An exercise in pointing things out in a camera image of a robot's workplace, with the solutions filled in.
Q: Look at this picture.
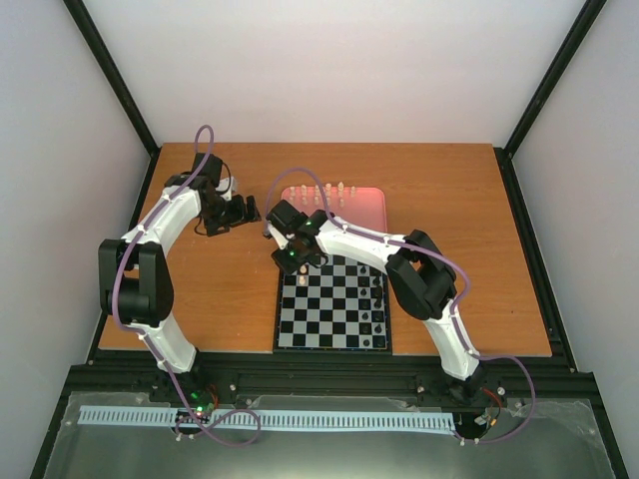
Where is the right black frame post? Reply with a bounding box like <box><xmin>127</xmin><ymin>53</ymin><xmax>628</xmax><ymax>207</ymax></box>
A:
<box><xmin>502</xmin><ymin>0</ymin><xmax>610</xmax><ymax>157</ymax></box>

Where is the black frame post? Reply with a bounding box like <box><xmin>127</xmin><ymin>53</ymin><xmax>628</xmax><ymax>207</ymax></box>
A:
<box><xmin>502</xmin><ymin>0</ymin><xmax>610</xmax><ymax>157</ymax></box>
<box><xmin>62</xmin><ymin>0</ymin><xmax>160</xmax><ymax>157</ymax></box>

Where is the light blue slotted cable duct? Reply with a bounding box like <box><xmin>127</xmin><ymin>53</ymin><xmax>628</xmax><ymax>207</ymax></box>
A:
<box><xmin>77</xmin><ymin>405</ymin><xmax>455</xmax><ymax>435</ymax></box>

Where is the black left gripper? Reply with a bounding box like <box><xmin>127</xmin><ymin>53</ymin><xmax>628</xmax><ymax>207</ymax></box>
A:
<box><xmin>201</xmin><ymin>195</ymin><xmax>262</xmax><ymax>237</ymax></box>

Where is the black aluminium frame base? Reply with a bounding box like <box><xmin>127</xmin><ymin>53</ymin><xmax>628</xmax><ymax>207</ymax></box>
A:
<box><xmin>29</xmin><ymin>144</ymin><xmax>631</xmax><ymax>479</ymax></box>

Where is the black white chessboard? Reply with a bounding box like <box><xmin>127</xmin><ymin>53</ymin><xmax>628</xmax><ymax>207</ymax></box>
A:
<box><xmin>274</xmin><ymin>255</ymin><xmax>392</xmax><ymax>353</ymax></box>

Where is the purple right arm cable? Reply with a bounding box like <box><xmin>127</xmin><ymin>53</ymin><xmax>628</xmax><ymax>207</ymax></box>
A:
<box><xmin>268</xmin><ymin>168</ymin><xmax>537</xmax><ymax>445</ymax></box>

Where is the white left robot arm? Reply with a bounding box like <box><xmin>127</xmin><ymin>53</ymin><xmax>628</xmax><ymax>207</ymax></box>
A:
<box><xmin>98</xmin><ymin>153</ymin><xmax>261</xmax><ymax>402</ymax></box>

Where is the pink plastic tray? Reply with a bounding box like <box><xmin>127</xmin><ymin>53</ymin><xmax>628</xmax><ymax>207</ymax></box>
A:
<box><xmin>281</xmin><ymin>186</ymin><xmax>387</xmax><ymax>260</ymax></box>

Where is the left black frame post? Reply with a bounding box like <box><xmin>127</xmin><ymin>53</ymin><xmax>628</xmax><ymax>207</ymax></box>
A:
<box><xmin>62</xmin><ymin>0</ymin><xmax>160</xmax><ymax>157</ymax></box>

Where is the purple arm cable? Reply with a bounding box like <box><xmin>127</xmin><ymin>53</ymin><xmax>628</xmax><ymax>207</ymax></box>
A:
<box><xmin>112</xmin><ymin>124</ymin><xmax>262</xmax><ymax>446</ymax></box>
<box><xmin>268</xmin><ymin>168</ymin><xmax>537</xmax><ymax>445</ymax></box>

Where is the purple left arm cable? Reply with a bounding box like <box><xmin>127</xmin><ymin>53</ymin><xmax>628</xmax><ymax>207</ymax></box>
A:
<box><xmin>112</xmin><ymin>124</ymin><xmax>262</xmax><ymax>446</ymax></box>

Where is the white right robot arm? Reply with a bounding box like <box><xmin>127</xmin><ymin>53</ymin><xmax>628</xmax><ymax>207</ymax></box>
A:
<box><xmin>265</xmin><ymin>200</ymin><xmax>485</xmax><ymax>406</ymax></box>

